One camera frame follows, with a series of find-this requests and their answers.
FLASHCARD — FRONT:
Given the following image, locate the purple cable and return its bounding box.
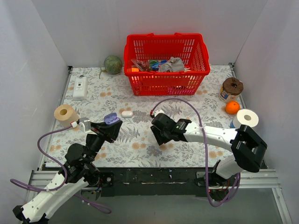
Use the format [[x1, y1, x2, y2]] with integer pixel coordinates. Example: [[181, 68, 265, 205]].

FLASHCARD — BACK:
[[151, 98, 241, 208], [9, 122, 112, 214]]

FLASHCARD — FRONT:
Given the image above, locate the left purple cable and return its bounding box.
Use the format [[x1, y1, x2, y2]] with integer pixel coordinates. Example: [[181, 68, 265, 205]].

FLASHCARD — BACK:
[[9, 122, 112, 214]]

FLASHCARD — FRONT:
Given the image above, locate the green melon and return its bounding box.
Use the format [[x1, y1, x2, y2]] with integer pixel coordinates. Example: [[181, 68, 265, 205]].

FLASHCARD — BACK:
[[104, 55, 122, 75]]

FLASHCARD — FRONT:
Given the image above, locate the orange fruit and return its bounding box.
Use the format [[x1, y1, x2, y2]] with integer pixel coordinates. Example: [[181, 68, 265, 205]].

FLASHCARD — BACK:
[[225, 101, 240, 115]]

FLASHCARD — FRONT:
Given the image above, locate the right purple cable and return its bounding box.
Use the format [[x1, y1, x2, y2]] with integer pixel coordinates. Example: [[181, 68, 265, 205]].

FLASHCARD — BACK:
[[151, 98, 241, 208]]

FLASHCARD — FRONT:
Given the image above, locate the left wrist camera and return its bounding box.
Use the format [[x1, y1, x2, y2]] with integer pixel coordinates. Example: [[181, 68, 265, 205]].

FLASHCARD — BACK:
[[71, 118, 93, 134]]

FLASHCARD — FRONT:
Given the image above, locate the red plastic shopping basket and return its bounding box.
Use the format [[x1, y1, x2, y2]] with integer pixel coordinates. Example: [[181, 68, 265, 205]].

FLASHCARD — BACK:
[[124, 33, 210, 96]]

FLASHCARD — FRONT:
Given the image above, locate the purple earbud charging case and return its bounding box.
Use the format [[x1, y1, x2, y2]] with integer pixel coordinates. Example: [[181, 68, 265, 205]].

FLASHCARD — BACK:
[[104, 112, 120, 125]]

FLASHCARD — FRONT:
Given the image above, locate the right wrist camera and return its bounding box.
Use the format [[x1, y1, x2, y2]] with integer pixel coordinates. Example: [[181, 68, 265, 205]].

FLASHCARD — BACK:
[[149, 109, 164, 118]]

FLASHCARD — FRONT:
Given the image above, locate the brown lidded jar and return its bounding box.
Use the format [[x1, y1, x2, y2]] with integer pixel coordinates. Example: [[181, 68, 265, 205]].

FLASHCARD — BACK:
[[219, 77, 243, 103]]

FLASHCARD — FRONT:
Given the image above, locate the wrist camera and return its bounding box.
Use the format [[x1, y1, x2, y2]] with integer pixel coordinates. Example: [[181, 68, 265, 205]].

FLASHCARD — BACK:
[[71, 118, 93, 134], [149, 109, 164, 118]]

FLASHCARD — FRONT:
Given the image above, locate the floral patterned table mat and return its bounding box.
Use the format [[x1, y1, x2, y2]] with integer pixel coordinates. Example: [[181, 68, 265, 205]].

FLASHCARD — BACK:
[[45, 64, 261, 168]]

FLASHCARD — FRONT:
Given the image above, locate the white toilet paper roll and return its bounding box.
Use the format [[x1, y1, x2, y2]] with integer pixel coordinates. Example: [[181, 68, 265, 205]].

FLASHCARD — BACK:
[[233, 109, 259, 128]]

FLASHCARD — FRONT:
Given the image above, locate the white rectangular device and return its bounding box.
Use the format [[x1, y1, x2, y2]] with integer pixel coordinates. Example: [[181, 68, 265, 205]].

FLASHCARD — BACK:
[[72, 76, 88, 101]]

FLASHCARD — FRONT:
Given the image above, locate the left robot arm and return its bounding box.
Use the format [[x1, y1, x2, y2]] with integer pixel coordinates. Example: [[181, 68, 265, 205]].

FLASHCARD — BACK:
[[10, 118, 122, 224]]

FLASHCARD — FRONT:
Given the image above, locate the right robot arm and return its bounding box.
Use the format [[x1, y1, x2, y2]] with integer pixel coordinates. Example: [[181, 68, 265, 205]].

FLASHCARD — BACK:
[[151, 113, 267, 187]]

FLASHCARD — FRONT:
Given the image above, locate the beige paper roll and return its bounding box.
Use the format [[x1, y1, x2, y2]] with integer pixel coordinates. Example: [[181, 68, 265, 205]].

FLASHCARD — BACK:
[[54, 104, 79, 127]]

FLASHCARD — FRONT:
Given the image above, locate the crumpled grey bag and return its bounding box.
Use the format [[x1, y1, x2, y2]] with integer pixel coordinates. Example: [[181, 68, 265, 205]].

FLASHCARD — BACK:
[[158, 57, 185, 72]]

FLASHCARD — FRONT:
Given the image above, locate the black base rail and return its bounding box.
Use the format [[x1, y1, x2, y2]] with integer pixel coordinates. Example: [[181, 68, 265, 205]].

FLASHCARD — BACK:
[[70, 167, 239, 198]]

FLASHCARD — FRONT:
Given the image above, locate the white earbud charging case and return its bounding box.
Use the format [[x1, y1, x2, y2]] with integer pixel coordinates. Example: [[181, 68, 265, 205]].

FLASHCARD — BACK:
[[121, 111, 133, 118]]

